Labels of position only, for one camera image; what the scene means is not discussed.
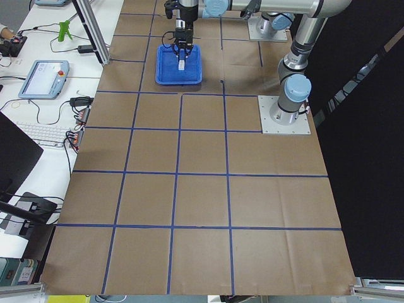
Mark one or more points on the white block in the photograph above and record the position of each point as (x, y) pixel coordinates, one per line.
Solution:
(181, 65)

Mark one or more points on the aluminium frame post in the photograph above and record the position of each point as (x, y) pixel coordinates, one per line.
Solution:
(89, 22)

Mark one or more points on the person hand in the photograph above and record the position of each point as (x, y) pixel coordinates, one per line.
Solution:
(5, 32)

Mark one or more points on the teach pendant tablet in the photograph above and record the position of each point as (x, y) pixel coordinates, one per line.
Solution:
(45, 79)

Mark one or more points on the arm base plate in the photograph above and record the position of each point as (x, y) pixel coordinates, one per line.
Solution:
(260, 29)
(277, 122)

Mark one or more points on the black power adapter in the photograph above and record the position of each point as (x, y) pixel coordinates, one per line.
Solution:
(84, 49)

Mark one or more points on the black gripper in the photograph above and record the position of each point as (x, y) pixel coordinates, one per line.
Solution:
(183, 36)

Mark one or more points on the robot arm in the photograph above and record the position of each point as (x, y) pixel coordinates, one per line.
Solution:
(281, 21)
(295, 87)

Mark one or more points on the white keyboard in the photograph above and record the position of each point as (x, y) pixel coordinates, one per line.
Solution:
(44, 135)

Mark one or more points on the blue plastic tray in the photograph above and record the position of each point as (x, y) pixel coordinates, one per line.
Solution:
(167, 67)

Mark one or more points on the black monitor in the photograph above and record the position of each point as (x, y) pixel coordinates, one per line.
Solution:
(19, 155)

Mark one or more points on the green handled grabber tool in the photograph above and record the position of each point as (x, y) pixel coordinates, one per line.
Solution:
(64, 31)

